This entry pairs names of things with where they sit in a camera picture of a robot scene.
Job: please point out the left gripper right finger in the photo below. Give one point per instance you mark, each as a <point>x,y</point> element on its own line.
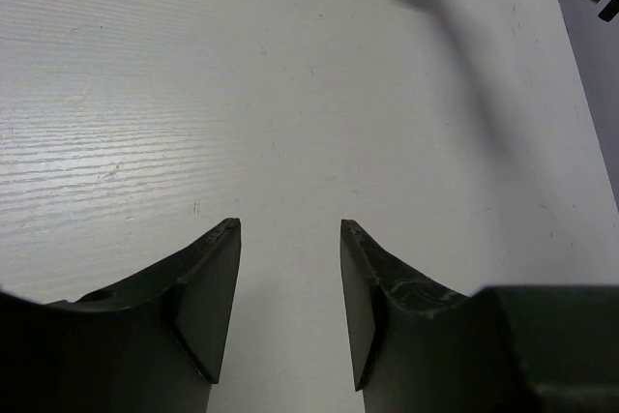
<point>419,346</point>

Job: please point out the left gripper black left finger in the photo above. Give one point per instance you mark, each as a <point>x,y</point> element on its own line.
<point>152,342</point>

